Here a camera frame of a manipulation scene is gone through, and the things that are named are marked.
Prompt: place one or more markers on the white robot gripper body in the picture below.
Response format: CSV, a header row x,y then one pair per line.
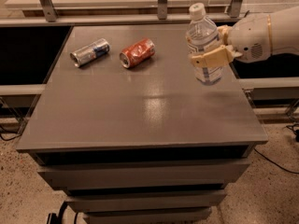
x,y
249,37

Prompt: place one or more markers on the grey drawer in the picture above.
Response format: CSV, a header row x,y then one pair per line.
x,y
143,174
148,216
146,200

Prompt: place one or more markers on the silver blue energy drink can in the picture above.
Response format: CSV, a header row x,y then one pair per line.
x,y
90,52

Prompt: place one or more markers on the crushed orange soda can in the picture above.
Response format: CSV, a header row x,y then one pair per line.
x,y
137,53

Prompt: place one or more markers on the clear blue plastic water bottle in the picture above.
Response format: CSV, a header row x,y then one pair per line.
x,y
202,36

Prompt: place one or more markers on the top grey drawer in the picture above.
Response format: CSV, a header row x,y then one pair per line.
x,y
143,174

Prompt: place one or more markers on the grey drawer cabinet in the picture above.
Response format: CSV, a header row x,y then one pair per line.
x,y
104,113

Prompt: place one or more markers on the bottom grey drawer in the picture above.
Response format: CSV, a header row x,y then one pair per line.
x,y
148,216

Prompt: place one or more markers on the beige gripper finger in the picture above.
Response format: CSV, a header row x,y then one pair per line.
x,y
224,32
219,57

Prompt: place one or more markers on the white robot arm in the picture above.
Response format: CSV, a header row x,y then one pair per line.
x,y
284,31

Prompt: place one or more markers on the middle grey drawer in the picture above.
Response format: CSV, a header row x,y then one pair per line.
x,y
146,200

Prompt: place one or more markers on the metal railing frame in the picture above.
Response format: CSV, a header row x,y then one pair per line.
x,y
104,12

